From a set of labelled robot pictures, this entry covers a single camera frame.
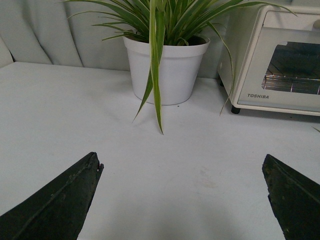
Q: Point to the metal wire oven rack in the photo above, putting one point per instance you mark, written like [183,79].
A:
[293,77]

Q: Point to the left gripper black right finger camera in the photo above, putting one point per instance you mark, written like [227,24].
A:
[294,199]

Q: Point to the black oven foot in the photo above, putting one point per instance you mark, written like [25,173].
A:
[235,110]

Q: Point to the white plastic flower pot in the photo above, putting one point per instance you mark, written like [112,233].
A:
[178,69]

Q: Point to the cream Toshiba toaster oven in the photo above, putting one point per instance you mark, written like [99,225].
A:
[241,36]

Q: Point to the white backdrop curtain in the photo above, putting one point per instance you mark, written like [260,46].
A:
[58,33]

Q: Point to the green striped spider plant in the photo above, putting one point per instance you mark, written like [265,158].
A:
[162,23]

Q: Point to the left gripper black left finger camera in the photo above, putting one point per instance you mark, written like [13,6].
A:
[58,210]

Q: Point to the glass oven door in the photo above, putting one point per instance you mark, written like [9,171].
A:
[285,37]

